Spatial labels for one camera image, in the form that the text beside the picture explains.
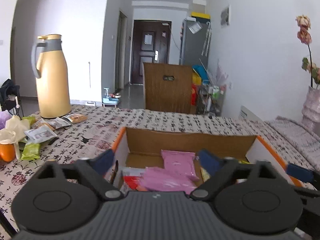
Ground red gift box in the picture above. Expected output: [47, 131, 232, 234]
[191, 84, 198, 107]

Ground dark wooden door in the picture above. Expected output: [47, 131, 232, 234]
[130, 19, 172, 85]

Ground white silver snack packet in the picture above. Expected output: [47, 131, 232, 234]
[121, 167, 147, 178]

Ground green white snack packet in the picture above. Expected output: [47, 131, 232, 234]
[201, 167, 212, 182]

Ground grey refrigerator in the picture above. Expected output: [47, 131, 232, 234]
[179, 18, 212, 67]

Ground white folded umbrella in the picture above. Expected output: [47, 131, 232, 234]
[201, 21, 213, 57]

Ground pink snack packet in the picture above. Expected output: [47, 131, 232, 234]
[161, 150, 200, 180]
[137, 167, 204, 193]

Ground clear cracker packet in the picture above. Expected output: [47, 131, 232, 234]
[63, 114, 88, 124]

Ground purple tissue packet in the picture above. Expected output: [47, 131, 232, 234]
[0, 110, 13, 130]

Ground metal trolley with bottles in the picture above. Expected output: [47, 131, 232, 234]
[200, 82, 225, 117]

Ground pink grey folded quilt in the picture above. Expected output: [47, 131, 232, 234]
[266, 116, 320, 170]

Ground large red snack bag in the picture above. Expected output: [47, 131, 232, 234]
[123, 175, 144, 192]

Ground orange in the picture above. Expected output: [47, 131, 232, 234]
[0, 144, 16, 162]

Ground yellow storage box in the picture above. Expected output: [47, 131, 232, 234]
[190, 11, 211, 20]

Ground cream crumpled bag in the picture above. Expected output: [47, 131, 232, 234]
[0, 115, 30, 159]

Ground black bag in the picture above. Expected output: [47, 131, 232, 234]
[0, 79, 24, 117]

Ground blue plastic object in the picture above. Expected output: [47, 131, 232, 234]
[192, 65, 209, 85]

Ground white paper sheet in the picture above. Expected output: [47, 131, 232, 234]
[187, 20, 202, 33]

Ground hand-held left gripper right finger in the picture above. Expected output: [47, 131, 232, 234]
[189, 149, 287, 201]

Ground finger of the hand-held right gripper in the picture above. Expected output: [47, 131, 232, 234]
[287, 163, 315, 183]
[292, 187, 320, 207]

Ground white printed snack packet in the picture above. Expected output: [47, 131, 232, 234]
[24, 124, 58, 144]

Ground red cardboard box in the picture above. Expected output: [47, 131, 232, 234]
[108, 127, 304, 193]

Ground white box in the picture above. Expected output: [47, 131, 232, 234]
[192, 0, 207, 12]

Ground dried pampas plant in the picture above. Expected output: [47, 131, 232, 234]
[209, 59, 229, 87]

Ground white sign board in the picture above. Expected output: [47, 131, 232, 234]
[239, 105, 263, 123]

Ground wooden chair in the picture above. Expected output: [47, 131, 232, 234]
[142, 62, 194, 114]

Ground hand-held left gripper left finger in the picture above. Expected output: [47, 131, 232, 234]
[32, 149, 123, 201]

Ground yellow thermos jug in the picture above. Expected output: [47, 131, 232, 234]
[31, 34, 72, 119]

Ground dried pink roses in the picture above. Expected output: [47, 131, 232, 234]
[296, 14, 320, 89]

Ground pink textured vase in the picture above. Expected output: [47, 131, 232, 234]
[301, 85, 320, 124]

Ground grey interior door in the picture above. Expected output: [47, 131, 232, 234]
[117, 10, 128, 89]

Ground light blue floor stool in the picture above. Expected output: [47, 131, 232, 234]
[102, 88, 122, 107]

